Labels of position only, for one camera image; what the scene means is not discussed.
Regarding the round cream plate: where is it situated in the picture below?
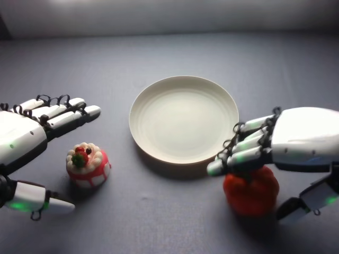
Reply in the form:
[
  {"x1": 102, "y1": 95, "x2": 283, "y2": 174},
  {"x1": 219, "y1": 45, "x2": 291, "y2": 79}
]
[{"x1": 128, "y1": 76, "x2": 240, "y2": 166}]

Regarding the toy cake with strawberry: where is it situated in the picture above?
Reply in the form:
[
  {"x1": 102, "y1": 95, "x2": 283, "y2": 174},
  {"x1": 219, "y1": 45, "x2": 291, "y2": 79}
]
[{"x1": 66, "y1": 142, "x2": 112, "y2": 188}]

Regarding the grey table cloth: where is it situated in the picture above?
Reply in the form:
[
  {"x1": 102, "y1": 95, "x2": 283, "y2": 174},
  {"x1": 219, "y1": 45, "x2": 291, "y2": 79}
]
[{"x1": 0, "y1": 32, "x2": 339, "y2": 254}]

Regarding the orange toy pumpkin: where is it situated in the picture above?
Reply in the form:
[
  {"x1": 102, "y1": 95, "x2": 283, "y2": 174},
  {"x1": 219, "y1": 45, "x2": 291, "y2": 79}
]
[{"x1": 222, "y1": 166, "x2": 280, "y2": 217}]

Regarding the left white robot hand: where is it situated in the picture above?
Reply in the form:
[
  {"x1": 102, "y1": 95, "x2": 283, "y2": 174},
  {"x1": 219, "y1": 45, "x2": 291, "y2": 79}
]
[{"x1": 0, "y1": 94, "x2": 102, "y2": 221}]

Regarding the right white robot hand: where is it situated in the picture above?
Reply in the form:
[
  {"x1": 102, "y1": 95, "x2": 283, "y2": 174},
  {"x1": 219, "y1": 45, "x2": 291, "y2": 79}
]
[{"x1": 207, "y1": 106, "x2": 339, "y2": 221}]

